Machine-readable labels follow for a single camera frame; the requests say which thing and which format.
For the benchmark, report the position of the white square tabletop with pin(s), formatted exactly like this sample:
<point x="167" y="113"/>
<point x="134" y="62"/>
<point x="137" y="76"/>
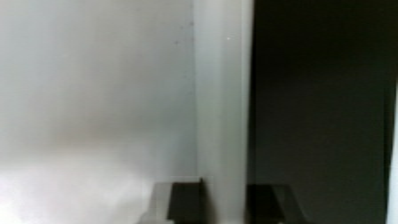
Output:
<point x="123" y="108"/>

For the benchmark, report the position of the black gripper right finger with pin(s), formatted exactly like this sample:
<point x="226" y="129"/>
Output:
<point x="272" y="205"/>

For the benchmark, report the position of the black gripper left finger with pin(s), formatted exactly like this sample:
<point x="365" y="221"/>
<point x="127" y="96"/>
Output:
<point x="178" y="203"/>

